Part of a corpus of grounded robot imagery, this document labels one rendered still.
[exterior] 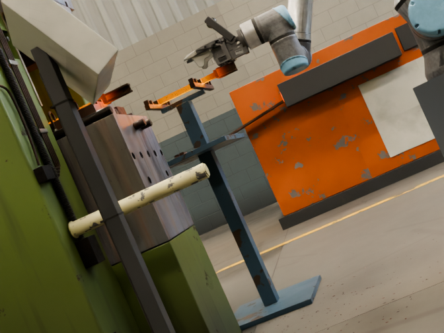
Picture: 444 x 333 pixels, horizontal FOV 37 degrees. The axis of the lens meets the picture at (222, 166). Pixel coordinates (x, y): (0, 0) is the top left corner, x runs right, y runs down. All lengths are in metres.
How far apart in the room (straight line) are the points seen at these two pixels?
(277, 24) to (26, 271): 1.09
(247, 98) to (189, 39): 4.40
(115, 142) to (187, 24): 7.88
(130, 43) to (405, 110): 5.47
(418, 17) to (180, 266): 1.06
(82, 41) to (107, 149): 0.62
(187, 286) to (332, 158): 3.60
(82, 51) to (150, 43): 8.46
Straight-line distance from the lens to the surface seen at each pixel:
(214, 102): 9.79
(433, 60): 2.30
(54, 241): 1.96
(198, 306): 2.17
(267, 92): 5.64
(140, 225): 2.16
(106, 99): 2.33
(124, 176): 2.16
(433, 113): 2.35
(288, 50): 2.18
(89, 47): 1.63
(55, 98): 1.76
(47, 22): 1.64
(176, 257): 2.15
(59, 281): 1.97
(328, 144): 5.61
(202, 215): 9.86
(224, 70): 2.81
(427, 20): 2.11
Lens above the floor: 0.57
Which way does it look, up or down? 1 degrees up
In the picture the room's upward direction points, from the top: 24 degrees counter-clockwise
